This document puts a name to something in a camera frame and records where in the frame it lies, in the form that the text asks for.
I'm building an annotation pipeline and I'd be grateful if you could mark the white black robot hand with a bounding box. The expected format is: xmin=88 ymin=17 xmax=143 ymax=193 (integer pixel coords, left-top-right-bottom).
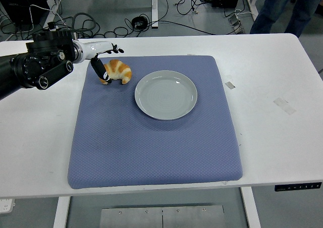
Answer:
xmin=82 ymin=40 xmax=125 ymax=84

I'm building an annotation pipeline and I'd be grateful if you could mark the golden croissant bread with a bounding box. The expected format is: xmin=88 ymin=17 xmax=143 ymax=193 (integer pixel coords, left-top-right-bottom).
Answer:
xmin=98 ymin=59 xmax=133 ymax=86

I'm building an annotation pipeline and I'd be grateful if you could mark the grey round plate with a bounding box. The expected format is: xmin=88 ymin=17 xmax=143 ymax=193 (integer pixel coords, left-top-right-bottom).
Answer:
xmin=134 ymin=70 xmax=198 ymax=121

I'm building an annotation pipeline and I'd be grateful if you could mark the grey metal plate with screws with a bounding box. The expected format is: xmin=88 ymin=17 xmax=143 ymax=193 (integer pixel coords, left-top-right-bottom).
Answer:
xmin=99 ymin=205 xmax=225 ymax=228

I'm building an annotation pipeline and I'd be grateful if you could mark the white background desk leg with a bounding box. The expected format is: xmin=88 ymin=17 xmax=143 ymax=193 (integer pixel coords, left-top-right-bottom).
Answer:
xmin=151 ymin=0 xmax=159 ymax=29

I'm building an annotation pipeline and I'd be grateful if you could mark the large black equipment box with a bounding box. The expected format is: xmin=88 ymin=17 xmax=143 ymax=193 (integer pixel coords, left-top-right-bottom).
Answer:
xmin=0 ymin=0 xmax=58 ymax=26

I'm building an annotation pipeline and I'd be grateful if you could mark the blue quilted mat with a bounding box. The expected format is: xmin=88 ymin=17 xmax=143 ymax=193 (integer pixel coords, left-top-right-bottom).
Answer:
xmin=67 ymin=55 xmax=244 ymax=190

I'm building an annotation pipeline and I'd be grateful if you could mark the grey floor pedal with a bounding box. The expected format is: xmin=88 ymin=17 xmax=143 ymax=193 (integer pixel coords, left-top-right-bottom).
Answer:
xmin=228 ymin=13 xmax=246 ymax=35

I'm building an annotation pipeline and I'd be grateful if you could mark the white table leg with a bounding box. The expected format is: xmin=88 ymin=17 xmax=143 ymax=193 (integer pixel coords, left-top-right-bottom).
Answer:
xmin=240 ymin=187 xmax=261 ymax=228
xmin=52 ymin=196 xmax=71 ymax=228

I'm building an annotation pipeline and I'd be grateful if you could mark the white power strip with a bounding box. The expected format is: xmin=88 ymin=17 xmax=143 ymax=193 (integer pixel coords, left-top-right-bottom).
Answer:
xmin=0 ymin=198 xmax=15 ymax=213

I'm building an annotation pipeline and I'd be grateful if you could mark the large clear tape strip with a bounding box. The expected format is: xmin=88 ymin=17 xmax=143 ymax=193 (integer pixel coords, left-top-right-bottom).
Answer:
xmin=273 ymin=97 xmax=297 ymax=116

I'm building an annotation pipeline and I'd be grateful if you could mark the black table control panel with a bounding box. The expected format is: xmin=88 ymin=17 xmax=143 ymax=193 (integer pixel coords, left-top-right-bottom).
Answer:
xmin=274 ymin=182 xmax=323 ymax=192

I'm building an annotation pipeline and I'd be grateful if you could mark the coiled black cable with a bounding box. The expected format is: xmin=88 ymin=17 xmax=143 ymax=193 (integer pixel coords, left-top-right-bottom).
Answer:
xmin=131 ymin=15 xmax=149 ymax=30

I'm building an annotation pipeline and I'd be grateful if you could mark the long black floor cable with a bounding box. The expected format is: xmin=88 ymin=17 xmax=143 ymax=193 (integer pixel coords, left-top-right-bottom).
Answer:
xmin=148 ymin=20 xmax=218 ymax=36

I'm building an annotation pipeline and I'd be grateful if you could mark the white background frame bar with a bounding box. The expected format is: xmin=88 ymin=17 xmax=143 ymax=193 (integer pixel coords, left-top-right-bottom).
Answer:
xmin=242 ymin=0 xmax=259 ymax=21

